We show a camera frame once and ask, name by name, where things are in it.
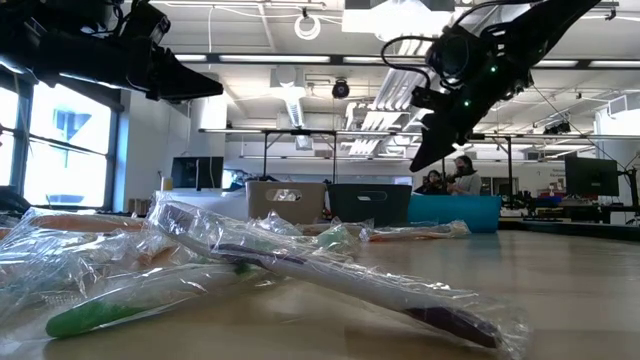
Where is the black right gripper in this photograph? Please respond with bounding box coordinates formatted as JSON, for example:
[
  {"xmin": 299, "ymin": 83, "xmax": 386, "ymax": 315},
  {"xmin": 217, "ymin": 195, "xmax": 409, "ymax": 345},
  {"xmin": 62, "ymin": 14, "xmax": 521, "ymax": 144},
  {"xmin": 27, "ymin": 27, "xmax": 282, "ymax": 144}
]
[{"xmin": 408, "ymin": 52, "xmax": 535, "ymax": 174}]

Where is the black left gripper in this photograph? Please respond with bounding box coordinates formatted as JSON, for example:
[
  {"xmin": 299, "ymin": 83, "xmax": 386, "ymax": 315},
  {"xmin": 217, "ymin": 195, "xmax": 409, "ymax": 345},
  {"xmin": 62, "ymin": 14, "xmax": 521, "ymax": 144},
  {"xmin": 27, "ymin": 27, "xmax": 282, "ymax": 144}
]
[{"xmin": 115, "ymin": 1, "xmax": 225, "ymax": 102}]

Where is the purple toothbrush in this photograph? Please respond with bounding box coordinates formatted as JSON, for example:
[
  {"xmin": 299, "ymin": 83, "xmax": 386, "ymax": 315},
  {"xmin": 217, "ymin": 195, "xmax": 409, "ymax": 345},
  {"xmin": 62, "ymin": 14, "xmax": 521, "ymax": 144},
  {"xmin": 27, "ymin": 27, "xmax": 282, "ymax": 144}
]
[{"xmin": 147, "ymin": 194, "xmax": 530, "ymax": 351}]

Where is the pile of packaged toothbrushes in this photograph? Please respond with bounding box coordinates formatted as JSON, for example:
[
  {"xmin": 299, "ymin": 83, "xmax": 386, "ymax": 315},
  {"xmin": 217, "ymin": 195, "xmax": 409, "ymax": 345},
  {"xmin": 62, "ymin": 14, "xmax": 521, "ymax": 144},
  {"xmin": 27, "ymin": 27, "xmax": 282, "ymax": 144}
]
[{"xmin": 499, "ymin": 218, "xmax": 640, "ymax": 242}]

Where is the person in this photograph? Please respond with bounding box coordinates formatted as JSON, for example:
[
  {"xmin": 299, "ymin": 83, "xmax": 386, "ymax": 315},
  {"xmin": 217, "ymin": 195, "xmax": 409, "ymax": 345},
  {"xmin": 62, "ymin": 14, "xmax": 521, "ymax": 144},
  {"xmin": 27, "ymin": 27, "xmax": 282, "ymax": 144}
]
[
  {"xmin": 446, "ymin": 154, "xmax": 482, "ymax": 197},
  {"xmin": 414, "ymin": 169, "xmax": 450, "ymax": 196}
]

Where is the teal plastic bin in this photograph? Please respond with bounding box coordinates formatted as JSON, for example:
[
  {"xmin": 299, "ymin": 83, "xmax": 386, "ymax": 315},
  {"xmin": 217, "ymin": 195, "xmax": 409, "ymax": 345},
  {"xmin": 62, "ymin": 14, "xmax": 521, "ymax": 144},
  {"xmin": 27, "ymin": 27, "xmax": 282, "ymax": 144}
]
[{"xmin": 407, "ymin": 194, "xmax": 503, "ymax": 235}]

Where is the black monitor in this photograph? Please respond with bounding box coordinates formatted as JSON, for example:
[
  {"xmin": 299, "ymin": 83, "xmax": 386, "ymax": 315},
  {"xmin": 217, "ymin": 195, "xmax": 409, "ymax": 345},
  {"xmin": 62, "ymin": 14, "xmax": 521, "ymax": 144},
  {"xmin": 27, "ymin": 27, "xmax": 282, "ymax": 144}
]
[
  {"xmin": 170, "ymin": 155, "xmax": 225, "ymax": 191},
  {"xmin": 564, "ymin": 156, "xmax": 620, "ymax": 198}
]

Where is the dark grey plastic bin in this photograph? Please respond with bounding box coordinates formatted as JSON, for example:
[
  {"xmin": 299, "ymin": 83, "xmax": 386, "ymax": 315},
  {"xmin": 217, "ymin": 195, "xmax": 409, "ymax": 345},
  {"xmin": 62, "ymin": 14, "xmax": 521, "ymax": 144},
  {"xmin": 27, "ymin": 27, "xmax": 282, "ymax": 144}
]
[{"xmin": 328, "ymin": 183, "xmax": 413, "ymax": 225}]

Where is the white plastic bin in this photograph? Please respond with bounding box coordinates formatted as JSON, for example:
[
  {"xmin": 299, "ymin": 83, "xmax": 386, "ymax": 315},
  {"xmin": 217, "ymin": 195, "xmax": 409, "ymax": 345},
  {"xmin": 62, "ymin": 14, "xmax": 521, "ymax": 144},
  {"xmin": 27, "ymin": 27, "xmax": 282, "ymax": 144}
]
[{"xmin": 154, "ymin": 188, "xmax": 250, "ymax": 222}]

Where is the large window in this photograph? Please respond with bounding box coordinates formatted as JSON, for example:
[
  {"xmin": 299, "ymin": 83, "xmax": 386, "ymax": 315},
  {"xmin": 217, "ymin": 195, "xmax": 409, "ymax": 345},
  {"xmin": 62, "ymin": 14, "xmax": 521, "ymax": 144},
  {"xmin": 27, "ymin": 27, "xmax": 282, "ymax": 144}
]
[{"xmin": 0, "ymin": 74, "xmax": 119, "ymax": 209}]

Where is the light grey plastic bin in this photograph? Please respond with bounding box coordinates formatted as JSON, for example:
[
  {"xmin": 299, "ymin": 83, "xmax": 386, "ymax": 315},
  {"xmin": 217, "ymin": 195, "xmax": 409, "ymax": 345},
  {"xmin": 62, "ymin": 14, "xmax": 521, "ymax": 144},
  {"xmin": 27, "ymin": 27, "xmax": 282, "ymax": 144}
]
[{"xmin": 244, "ymin": 180, "xmax": 328, "ymax": 225}]

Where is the black metal rig frame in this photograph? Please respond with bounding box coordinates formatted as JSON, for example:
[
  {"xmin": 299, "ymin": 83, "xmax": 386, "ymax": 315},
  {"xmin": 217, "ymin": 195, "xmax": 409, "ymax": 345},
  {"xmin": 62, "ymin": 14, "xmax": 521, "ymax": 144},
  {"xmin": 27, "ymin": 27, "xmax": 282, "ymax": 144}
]
[{"xmin": 199, "ymin": 127, "xmax": 516, "ymax": 197}]

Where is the white cable coil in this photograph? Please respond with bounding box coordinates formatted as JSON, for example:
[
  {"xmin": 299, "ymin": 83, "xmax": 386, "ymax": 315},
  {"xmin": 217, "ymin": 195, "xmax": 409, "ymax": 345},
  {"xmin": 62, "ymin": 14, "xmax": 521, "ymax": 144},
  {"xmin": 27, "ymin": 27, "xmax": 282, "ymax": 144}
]
[{"xmin": 293, "ymin": 13, "xmax": 322, "ymax": 42}]

